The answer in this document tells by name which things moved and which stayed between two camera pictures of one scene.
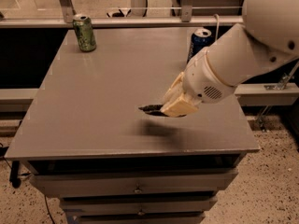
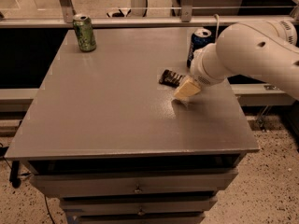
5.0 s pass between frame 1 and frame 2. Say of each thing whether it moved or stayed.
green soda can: stayed
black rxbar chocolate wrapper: moved
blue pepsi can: stayed
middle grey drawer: stayed
